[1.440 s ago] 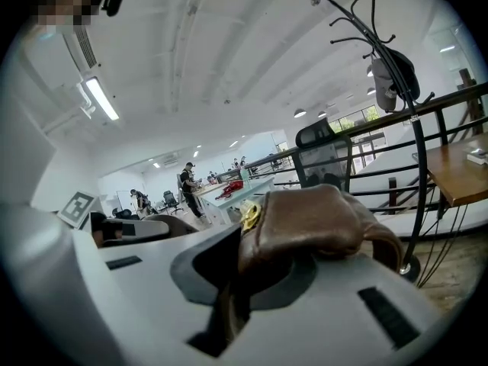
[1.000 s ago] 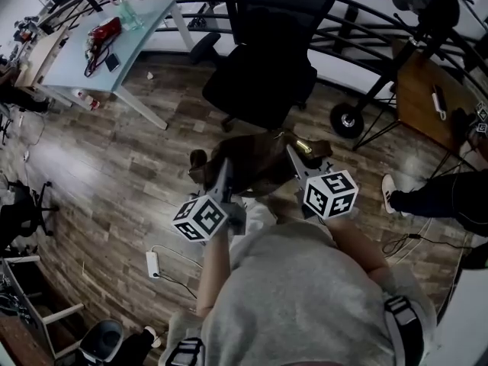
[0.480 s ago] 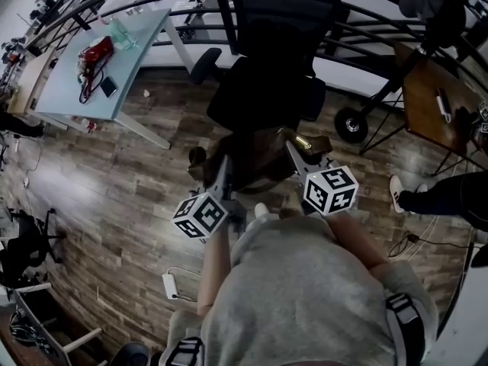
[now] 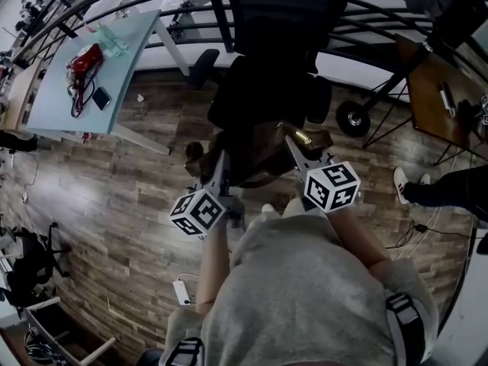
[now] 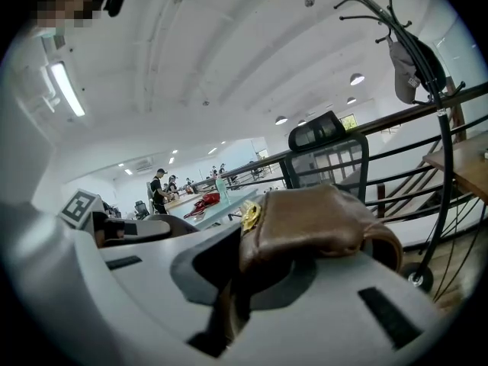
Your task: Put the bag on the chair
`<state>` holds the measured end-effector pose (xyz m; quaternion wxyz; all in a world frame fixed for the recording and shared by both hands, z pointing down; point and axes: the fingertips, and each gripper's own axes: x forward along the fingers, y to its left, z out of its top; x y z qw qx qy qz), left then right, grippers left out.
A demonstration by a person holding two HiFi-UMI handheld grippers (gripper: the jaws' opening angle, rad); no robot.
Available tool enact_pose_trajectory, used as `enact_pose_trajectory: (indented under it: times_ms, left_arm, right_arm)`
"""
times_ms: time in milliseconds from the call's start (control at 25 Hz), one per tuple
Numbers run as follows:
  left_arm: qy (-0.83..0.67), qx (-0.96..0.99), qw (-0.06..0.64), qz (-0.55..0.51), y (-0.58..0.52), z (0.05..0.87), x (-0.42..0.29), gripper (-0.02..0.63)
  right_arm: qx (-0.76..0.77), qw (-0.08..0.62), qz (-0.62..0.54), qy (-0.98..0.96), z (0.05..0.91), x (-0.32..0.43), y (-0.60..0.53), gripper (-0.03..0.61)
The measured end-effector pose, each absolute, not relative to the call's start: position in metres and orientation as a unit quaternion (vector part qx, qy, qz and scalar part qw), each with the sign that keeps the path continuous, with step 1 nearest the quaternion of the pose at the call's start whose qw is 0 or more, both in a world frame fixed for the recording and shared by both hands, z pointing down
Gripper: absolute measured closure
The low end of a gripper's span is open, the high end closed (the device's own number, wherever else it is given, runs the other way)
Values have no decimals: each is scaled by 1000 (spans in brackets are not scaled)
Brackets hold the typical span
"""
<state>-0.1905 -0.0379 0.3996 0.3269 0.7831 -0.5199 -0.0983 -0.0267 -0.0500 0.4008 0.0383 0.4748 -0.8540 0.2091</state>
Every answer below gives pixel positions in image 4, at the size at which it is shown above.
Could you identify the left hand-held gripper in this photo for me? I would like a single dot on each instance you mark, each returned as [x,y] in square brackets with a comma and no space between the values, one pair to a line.
[198,214]

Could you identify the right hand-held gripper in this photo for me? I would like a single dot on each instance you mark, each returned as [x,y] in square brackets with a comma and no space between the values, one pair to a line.
[331,187]

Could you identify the brown leather bag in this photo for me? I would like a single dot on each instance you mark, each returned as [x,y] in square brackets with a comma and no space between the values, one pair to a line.
[259,155]

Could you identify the black mesh office chair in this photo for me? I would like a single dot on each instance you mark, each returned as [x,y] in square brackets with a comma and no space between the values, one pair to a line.
[267,86]

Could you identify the person's right forearm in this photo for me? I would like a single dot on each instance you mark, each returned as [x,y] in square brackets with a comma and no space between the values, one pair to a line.
[356,238]

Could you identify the person's left forearm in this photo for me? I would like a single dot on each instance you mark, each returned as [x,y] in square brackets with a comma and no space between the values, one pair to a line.
[213,273]

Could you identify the black swivel chair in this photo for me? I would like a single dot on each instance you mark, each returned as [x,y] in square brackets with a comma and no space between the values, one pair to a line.
[32,265]

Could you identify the person's legs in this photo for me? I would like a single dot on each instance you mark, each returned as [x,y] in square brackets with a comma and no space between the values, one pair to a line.
[293,207]

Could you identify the black coat rack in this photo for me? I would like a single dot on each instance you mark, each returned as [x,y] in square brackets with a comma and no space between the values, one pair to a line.
[354,118]

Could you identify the white power strip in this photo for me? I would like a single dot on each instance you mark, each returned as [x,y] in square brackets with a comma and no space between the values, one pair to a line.
[182,292]

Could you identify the black power adapter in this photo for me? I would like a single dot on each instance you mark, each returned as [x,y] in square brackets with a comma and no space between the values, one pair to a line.
[421,227]

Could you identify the wooden side table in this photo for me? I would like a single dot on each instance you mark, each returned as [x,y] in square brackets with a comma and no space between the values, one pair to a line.
[427,97]

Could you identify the person's grey shirt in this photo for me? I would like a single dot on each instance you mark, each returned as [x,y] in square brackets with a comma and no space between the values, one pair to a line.
[305,299]

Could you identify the black metal railing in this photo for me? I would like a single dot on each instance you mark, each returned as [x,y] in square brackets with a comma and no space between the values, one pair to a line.
[373,36]

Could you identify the black smartphone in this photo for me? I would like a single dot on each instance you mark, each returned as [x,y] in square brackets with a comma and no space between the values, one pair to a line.
[101,98]

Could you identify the pale blue table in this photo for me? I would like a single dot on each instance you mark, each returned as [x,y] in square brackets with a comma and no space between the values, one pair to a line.
[122,63]

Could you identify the white handheld device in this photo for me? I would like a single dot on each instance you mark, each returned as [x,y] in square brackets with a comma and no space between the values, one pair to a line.
[447,99]

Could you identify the small black object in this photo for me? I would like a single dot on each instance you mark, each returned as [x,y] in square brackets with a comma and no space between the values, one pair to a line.
[468,111]

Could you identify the red handbag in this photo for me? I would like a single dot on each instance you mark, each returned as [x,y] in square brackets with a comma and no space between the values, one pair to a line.
[85,61]

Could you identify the grey cap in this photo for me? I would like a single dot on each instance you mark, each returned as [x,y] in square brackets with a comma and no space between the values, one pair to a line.
[429,0]

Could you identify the black hanging bag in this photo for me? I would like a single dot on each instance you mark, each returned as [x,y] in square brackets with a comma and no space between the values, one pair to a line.
[455,25]

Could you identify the beige wooden desk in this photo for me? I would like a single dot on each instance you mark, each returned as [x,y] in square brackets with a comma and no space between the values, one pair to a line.
[19,94]

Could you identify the white desk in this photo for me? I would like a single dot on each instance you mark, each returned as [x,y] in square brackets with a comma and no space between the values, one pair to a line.
[467,318]

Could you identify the white wooden shelf frame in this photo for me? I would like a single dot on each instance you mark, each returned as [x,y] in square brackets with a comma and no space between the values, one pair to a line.
[57,338]

